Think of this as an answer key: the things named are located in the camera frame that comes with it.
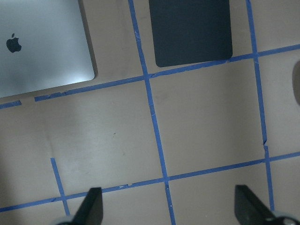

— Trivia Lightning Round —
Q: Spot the black mousepad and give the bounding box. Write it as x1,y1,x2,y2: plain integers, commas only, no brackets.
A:
149,0,233,68

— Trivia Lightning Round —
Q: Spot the silver apple laptop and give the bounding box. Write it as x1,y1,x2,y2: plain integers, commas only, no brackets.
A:
0,0,98,98

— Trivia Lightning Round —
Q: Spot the white computer mouse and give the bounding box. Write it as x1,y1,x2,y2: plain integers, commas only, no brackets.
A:
292,61,300,105

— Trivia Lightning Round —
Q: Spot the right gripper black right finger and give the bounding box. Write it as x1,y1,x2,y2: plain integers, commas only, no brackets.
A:
234,185,276,225

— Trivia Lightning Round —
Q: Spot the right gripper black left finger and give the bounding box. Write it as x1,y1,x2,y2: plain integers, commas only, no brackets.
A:
73,187,103,225

